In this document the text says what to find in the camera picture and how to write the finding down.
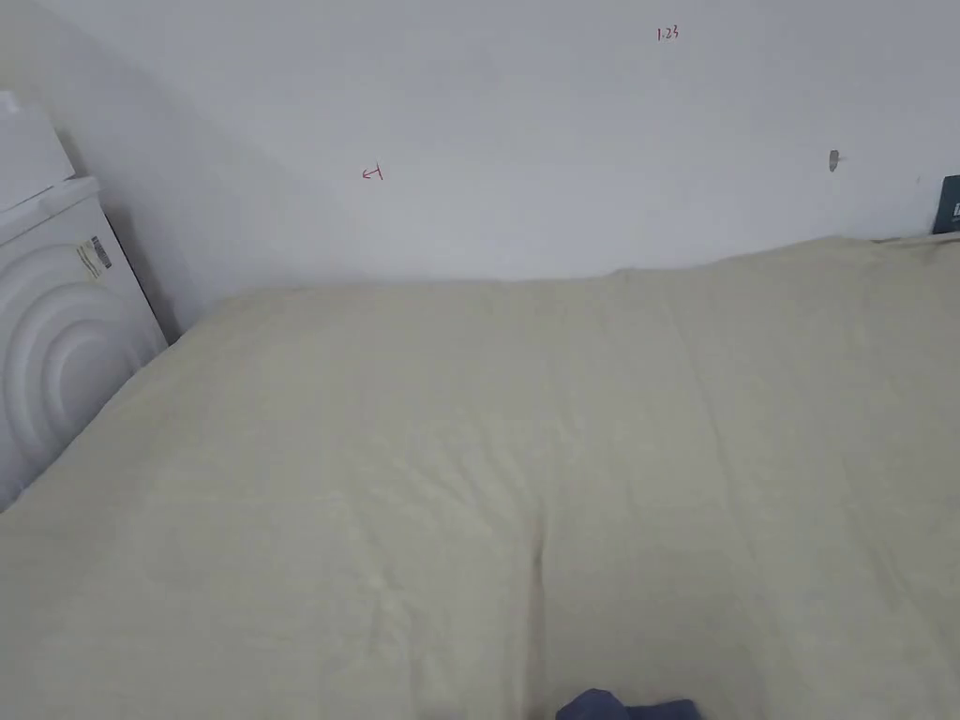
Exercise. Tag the dark blue garment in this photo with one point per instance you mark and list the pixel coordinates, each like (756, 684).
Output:
(622, 708)

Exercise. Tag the dark green box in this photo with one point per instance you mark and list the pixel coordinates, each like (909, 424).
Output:
(949, 205)

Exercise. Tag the white washing machine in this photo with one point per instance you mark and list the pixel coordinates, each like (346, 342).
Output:
(52, 315)

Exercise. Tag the bed with beige sheet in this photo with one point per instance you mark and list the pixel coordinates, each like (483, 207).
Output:
(465, 465)

